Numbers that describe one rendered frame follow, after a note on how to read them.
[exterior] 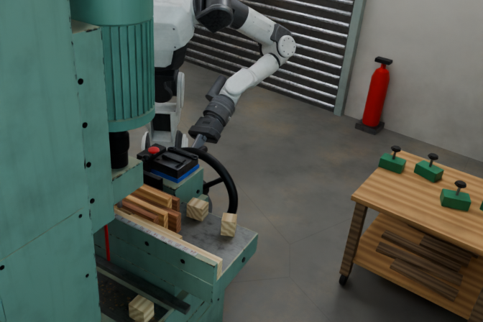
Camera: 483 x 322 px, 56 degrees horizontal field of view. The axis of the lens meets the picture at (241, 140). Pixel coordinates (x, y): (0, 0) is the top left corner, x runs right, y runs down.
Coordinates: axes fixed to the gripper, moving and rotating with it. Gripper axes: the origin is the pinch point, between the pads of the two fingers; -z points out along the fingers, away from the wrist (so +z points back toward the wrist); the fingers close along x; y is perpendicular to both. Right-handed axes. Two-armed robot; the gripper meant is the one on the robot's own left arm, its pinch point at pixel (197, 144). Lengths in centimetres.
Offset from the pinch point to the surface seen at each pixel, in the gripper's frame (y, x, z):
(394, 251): -116, -28, 32
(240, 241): 2.8, -36.5, -27.6
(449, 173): -107, -43, 74
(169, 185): 13.6, -15.7, -22.5
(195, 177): 7.7, -16.1, -15.8
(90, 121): 50, -30, -31
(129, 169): 29.2, -19.1, -28.3
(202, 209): 9.1, -25.9, -24.8
